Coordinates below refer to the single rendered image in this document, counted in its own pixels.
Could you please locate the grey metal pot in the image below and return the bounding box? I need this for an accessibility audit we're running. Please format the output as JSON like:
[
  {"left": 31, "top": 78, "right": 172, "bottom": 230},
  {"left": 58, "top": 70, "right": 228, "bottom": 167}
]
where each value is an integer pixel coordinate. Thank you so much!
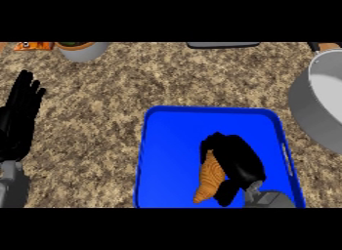
[{"left": 287, "top": 41, "right": 342, "bottom": 158}]

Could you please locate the orange snack bag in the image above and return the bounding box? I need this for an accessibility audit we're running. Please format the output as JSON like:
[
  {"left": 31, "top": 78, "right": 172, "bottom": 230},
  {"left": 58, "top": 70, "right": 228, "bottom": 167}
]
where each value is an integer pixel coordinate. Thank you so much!
[{"left": 13, "top": 41, "right": 56, "bottom": 52}]

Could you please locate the grey plant pot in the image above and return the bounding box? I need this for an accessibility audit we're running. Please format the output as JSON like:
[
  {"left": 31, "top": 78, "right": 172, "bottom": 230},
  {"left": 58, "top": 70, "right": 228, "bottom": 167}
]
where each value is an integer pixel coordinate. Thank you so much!
[{"left": 55, "top": 41, "right": 112, "bottom": 63}]

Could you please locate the orange croissant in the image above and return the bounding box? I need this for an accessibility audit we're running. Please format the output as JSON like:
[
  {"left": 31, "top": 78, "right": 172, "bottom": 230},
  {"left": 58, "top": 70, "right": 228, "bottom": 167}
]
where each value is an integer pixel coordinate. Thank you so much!
[{"left": 192, "top": 150, "right": 226, "bottom": 205}]

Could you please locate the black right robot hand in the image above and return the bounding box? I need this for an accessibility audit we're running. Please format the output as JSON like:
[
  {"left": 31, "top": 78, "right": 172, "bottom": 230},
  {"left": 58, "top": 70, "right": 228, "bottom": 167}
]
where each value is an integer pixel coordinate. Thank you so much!
[{"left": 200, "top": 131, "right": 268, "bottom": 208}]

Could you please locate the blue tray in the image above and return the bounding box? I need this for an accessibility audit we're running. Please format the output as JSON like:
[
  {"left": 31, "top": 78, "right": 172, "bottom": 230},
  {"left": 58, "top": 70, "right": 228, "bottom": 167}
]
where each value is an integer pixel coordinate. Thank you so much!
[{"left": 132, "top": 105, "right": 308, "bottom": 209}]

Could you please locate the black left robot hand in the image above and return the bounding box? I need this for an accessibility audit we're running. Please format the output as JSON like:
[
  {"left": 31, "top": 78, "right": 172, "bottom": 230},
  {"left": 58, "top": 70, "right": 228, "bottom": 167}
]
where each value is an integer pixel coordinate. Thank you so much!
[{"left": 0, "top": 69, "right": 47, "bottom": 168}]

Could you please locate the dark grey flat appliance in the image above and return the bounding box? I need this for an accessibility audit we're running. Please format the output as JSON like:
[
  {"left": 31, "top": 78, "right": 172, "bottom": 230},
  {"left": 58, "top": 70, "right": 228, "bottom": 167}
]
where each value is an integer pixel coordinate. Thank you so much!
[{"left": 186, "top": 41, "right": 262, "bottom": 50}]

